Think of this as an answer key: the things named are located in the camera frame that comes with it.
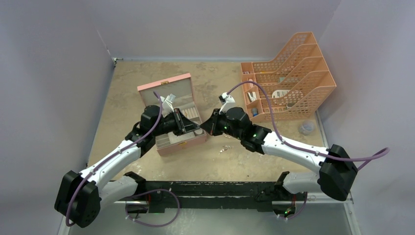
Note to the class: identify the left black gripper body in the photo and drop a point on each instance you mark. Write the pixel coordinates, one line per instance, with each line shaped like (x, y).
(169, 124)

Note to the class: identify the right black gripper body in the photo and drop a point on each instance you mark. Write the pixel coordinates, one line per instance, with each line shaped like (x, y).
(221, 126)

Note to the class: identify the rhinestone earring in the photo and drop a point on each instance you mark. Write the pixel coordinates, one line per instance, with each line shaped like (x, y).
(225, 148)

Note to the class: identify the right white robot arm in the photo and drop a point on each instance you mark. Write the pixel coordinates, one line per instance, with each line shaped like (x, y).
(335, 171)

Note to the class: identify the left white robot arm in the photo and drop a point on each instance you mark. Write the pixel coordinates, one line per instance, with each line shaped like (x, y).
(80, 195)

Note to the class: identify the pink jewelry box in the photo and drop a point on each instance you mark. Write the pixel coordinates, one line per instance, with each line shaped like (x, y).
(181, 87)

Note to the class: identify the small blue capped bottle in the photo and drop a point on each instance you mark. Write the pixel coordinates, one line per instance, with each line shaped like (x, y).
(254, 112)

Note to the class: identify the white stapler in organizer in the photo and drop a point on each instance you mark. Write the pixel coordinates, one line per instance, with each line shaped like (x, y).
(251, 96)

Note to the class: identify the white label card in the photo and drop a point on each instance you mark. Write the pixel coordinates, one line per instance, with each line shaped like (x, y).
(279, 93)

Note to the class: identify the clear plastic cup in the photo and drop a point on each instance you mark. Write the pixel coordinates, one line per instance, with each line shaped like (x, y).
(306, 128)

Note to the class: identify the orange mesh file organizer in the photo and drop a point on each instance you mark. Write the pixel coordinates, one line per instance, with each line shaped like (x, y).
(299, 67)

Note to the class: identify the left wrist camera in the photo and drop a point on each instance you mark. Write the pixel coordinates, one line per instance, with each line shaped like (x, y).
(167, 104)

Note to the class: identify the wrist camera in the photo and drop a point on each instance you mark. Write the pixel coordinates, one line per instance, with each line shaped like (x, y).
(167, 104)
(227, 102)

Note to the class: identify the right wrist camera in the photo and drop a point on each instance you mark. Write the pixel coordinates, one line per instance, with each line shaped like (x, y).
(227, 102)

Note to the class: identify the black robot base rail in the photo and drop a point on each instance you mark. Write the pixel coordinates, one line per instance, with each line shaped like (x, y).
(260, 196)

